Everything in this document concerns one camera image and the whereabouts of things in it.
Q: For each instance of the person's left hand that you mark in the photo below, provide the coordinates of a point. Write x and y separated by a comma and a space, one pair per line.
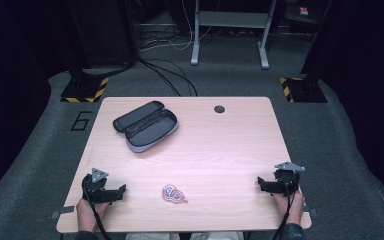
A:
87, 213

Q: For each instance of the black base with hazard stripes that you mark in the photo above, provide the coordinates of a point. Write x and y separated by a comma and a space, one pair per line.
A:
305, 90
85, 89

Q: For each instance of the open dark grey pencil case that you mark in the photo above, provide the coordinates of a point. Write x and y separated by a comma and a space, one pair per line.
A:
145, 126

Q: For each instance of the round black table grommet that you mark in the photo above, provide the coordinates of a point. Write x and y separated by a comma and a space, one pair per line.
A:
219, 109

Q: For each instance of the person's right hand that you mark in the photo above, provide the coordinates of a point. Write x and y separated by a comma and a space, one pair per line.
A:
292, 206

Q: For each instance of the black box with red label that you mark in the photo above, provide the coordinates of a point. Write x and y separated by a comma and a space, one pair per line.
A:
305, 15

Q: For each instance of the small pink patterned eraser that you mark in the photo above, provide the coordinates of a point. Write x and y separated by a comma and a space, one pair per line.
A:
173, 194

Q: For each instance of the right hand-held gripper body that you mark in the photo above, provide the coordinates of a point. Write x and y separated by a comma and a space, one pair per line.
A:
287, 180

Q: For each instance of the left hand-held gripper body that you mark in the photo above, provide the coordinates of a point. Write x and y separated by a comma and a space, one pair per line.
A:
95, 188

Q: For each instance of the white metal desk frame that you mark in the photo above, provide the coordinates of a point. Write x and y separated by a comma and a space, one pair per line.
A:
230, 19

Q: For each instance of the dark curtain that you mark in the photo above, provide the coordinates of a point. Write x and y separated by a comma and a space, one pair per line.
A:
363, 83

